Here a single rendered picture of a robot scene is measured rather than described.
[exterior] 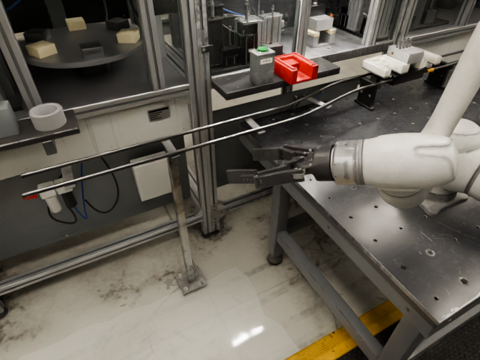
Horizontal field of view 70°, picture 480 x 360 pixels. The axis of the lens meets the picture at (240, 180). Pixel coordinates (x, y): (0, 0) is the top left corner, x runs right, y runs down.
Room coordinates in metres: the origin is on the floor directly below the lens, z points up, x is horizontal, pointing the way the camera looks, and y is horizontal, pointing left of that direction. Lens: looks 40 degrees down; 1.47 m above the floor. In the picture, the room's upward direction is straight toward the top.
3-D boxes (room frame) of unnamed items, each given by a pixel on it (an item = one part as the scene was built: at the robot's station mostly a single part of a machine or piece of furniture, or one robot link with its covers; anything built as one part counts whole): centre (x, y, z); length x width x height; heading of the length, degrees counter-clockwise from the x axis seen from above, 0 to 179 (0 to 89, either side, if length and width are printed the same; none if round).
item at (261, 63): (1.28, -0.08, 0.97); 0.08 x 0.08 x 0.12; 28
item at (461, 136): (0.87, -0.66, 0.85); 0.18 x 0.16 x 0.22; 42
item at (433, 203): (0.89, -0.67, 0.71); 0.22 x 0.18 x 0.06; 118
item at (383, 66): (1.59, -0.77, 0.84); 0.36 x 0.14 x 0.10; 118
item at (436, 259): (1.22, -0.90, 0.66); 1.50 x 1.06 x 0.04; 118
